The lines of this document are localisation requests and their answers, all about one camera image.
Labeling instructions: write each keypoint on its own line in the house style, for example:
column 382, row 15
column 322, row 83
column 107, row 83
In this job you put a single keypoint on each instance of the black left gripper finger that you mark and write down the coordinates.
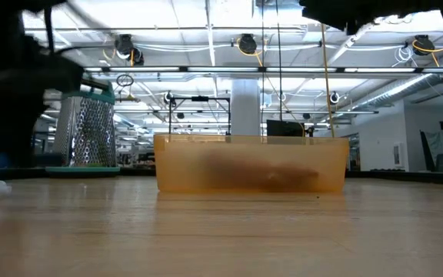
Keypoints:
column 17, row 131

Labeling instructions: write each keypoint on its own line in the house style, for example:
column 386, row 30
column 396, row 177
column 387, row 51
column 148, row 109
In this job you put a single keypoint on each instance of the black monitor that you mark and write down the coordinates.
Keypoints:
column 283, row 129

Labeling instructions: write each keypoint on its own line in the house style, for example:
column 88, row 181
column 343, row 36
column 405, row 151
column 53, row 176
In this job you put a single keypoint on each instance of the long ceiling light strip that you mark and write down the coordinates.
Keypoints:
column 206, row 69

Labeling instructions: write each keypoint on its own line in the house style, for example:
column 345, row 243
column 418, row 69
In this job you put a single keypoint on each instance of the orange translucent plastic bin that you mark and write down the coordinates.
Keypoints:
column 175, row 161

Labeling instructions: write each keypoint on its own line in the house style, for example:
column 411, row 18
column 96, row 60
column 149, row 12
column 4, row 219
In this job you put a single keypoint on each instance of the grey hanging cloth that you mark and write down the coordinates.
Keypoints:
column 442, row 142

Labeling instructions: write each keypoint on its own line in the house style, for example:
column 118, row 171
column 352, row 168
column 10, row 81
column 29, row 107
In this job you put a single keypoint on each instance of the silver ventilation duct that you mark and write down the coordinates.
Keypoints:
column 398, row 90

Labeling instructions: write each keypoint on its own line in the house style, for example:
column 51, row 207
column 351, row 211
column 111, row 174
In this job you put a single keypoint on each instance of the black camera stand frame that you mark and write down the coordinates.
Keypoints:
column 200, row 98

